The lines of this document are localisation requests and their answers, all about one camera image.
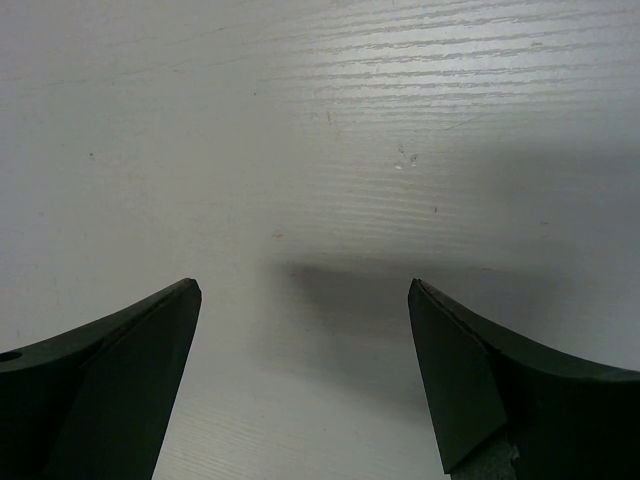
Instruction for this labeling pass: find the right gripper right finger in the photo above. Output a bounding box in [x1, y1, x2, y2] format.
[408, 279, 639, 479]

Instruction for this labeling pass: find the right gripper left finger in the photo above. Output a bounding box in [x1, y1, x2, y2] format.
[1, 279, 202, 479]

